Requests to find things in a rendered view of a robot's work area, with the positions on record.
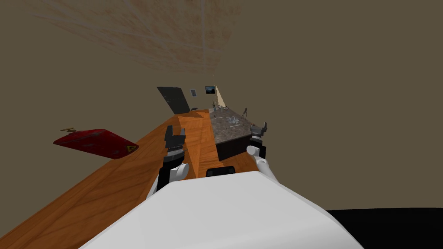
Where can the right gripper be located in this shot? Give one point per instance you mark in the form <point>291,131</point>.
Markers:
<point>256,132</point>

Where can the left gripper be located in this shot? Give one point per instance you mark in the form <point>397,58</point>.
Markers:
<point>174,141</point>

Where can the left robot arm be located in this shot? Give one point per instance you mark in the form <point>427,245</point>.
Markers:
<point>168,171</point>

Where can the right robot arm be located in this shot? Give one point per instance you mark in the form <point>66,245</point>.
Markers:
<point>262,162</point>

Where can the dark grey door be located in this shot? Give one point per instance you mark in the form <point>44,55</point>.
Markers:
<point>174,99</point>

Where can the granite top kitchen counter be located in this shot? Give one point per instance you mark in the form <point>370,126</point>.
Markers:
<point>230,133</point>

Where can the red cabinet with warning sign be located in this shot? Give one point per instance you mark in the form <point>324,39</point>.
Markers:
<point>98,142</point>

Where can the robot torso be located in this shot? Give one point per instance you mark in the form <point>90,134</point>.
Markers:
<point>221,214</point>

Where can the small grey wall picture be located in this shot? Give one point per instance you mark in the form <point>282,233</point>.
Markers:
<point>193,93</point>

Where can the dark framed wall picture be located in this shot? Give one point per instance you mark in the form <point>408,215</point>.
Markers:
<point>209,90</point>

